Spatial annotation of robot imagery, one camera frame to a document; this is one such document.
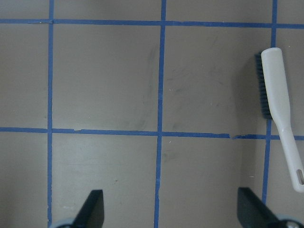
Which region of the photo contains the beige hand brush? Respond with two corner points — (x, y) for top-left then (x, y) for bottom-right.
(255, 47), (304, 193)

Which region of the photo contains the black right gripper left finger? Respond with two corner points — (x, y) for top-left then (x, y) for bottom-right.
(71, 190), (105, 228)

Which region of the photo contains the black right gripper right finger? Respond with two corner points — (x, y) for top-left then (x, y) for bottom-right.
(237, 187), (282, 228)

